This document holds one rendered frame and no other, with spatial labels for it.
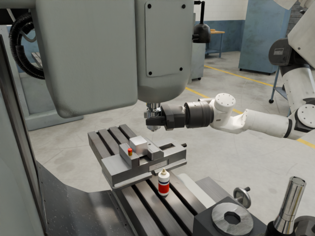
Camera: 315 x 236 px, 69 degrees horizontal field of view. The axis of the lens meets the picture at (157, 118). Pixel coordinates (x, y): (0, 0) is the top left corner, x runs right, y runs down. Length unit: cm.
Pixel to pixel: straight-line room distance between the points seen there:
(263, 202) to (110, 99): 202
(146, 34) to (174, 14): 8
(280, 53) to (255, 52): 580
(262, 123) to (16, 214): 69
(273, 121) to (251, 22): 602
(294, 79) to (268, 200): 165
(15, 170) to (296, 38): 81
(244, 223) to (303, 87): 51
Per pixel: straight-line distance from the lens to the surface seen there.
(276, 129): 82
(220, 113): 76
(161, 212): 84
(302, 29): 83
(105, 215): 93
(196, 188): 110
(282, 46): 97
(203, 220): 58
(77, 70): 50
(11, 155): 50
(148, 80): 59
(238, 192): 139
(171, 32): 60
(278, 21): 658
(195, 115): 74
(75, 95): 51
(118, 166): 93
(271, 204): 239
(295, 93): 90
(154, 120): 72
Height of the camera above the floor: 156
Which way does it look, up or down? 25 degrees down
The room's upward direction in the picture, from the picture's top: straight up
